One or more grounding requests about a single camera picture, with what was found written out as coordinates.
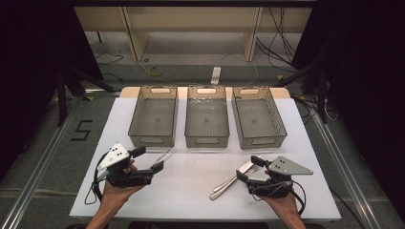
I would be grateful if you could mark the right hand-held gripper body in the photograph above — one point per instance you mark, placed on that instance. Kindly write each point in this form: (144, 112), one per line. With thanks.
(273, 187)

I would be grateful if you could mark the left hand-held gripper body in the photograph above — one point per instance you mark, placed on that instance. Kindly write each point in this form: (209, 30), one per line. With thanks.
(116, 157)

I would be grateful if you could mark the metal chopstick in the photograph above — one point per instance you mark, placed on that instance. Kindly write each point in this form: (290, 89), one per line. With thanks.
(165, 160)
(160, 157)

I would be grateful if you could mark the metal fork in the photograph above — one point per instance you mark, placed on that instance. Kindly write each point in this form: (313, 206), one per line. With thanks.
(224, 184)

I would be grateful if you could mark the translucent grey plastic bin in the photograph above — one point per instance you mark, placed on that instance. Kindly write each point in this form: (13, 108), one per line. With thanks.
(154, 117)
(258, 119)
(207, 119)

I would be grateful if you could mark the person's right hand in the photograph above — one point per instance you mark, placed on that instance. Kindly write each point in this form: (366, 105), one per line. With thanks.
(286, 206)

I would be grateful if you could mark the person's left hand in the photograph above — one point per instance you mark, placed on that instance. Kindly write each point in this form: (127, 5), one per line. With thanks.
(116, 194)

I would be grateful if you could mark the white table mat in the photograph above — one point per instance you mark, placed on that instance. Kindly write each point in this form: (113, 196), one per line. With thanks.
(191, 181)

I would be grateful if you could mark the black tripod stand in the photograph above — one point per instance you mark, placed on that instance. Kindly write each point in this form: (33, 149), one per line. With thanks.
(61, 101)
(322, 101)

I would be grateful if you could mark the yellow tape roll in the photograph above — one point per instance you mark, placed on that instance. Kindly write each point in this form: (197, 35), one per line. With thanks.
(156, 71)

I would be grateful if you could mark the white power strip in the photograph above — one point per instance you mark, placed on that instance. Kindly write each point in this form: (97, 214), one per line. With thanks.
(216, 75)

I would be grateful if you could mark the beige wooden shelf unit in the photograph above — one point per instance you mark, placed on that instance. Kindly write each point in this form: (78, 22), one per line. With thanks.
(137, 41)

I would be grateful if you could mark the black curtain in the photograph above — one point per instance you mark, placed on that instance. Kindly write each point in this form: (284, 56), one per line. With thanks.
(31, 63)
(366, 79)

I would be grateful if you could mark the aluminium floor rail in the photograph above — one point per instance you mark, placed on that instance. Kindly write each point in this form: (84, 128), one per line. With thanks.
(41, 165)
(343, 171)

